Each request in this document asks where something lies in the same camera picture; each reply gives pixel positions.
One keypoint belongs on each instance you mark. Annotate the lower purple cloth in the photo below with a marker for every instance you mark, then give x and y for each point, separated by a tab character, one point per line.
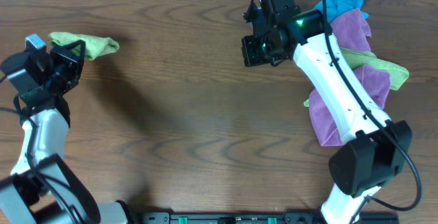
322	121

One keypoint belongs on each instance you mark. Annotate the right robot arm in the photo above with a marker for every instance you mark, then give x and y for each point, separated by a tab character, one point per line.
374	148

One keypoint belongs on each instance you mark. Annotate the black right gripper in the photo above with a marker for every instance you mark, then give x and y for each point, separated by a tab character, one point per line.
250	56

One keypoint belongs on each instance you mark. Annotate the blue cloth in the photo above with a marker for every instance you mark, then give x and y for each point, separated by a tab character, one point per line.
336	8

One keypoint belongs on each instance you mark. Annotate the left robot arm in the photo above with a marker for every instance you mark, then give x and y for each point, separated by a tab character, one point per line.
41	187

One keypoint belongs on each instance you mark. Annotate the purple cloth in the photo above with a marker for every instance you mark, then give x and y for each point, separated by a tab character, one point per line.
352	31
322	121

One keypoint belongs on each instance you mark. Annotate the olive green cloth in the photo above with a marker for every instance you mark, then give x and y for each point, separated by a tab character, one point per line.
383	66

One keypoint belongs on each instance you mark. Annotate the upper purple cloth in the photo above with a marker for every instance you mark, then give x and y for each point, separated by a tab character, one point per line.
352	31

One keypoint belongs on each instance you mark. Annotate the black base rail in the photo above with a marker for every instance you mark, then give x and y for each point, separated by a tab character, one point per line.
287	218

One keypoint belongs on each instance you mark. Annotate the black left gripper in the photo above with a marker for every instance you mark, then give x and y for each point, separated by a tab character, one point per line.
68	61

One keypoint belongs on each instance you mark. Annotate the light green cloth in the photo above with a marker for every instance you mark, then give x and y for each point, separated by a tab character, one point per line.
95	46

